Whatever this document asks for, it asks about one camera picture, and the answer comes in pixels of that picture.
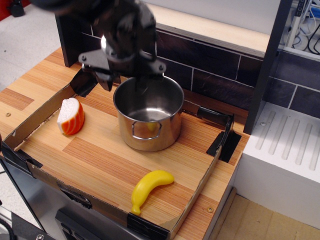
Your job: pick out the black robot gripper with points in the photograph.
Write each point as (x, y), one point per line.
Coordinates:
(127, 47)

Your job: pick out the stainless steel pot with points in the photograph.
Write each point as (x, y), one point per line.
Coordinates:
(151, 122)

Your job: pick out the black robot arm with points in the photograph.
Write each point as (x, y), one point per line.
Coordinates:
(94, 8)

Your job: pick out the cardboard fence with black tape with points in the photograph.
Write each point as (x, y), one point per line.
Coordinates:
(97, 164)

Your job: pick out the orange white salmon sushi toy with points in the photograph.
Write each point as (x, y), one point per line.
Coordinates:
(71, 116)

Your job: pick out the yellow toy banana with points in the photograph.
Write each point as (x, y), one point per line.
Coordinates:
(145, 186)

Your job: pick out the black device bottom left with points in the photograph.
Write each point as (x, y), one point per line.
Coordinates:
(14, 227)

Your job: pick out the white dish drainer block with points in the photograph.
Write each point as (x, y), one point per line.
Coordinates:
(280, 165)

